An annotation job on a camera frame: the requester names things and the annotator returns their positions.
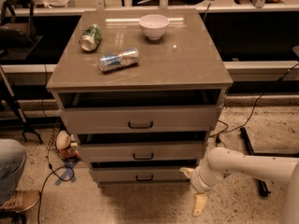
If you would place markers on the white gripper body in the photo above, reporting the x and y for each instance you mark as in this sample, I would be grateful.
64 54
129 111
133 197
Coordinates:
196 178

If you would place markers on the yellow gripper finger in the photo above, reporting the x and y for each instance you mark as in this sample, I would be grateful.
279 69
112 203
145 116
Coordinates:
188 172
200 200

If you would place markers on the grey drawer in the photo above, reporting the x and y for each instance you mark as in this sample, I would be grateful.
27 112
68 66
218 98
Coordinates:
155 119
137 174
142 152

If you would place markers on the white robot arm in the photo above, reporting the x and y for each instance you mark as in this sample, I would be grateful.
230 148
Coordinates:
222 163

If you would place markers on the grey drawer cabinet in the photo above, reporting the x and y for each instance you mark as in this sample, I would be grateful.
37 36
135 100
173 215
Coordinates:
183 68

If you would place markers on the black floor stand bar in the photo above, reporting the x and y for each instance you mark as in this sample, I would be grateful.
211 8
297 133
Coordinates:
262 188

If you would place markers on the blue tape cross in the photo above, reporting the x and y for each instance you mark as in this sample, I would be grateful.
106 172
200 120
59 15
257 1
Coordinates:
68 173

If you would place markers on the blue silver soda can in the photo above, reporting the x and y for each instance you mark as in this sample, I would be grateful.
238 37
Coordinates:
118 60

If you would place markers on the white bowl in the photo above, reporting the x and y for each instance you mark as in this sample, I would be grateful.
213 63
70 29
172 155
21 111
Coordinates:
153 26

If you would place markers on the green crushed soda can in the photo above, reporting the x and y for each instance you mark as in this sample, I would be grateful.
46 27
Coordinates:
91 38

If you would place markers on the brown shoe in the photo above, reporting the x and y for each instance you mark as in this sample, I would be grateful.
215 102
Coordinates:
21 201

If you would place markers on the person's leg in jeans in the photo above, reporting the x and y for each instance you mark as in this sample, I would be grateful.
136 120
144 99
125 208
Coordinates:
12 161

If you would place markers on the black tripod leg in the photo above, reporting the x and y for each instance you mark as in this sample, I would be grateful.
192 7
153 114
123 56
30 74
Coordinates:
15 107

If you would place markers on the black chair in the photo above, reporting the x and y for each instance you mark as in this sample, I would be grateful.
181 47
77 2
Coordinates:
17 39

